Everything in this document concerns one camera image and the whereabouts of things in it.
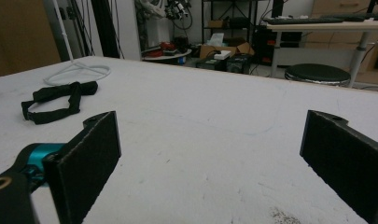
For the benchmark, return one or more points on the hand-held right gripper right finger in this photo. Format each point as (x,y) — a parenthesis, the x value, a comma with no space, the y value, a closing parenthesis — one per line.
(345,155)

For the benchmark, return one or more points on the black metal shelf rack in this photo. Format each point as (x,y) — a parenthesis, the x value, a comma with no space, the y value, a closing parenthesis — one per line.
(227,21)

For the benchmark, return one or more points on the round black stool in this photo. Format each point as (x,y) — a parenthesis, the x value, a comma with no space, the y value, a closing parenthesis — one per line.
(317,74)

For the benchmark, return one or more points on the white desk with keyboard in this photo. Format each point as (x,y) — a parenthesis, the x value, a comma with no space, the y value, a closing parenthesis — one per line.
(326,31)

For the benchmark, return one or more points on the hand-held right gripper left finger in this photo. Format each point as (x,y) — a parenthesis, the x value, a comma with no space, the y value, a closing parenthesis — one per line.
(84,161)

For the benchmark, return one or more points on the round white low table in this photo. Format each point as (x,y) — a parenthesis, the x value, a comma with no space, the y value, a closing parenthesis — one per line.
(168,56)

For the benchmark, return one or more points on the black keyboard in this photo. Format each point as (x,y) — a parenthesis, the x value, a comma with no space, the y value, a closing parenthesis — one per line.
(301,20)

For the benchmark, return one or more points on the black equipment case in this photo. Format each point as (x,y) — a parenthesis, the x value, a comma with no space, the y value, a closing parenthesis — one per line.
(238,63)

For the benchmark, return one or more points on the brown wooden panel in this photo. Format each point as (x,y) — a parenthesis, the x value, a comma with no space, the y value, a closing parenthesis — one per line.
(20,35)

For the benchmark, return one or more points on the metal stand pole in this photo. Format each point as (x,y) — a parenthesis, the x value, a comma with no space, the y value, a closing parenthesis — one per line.
(60,29)

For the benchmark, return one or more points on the red tool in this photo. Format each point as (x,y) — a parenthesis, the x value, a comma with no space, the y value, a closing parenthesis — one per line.
(165,47)

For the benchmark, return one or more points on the open cardboard box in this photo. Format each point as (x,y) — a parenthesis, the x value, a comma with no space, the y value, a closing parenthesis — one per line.
(227,49)

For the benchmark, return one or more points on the white small box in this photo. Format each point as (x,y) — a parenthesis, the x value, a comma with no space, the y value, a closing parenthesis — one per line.
(222,55)

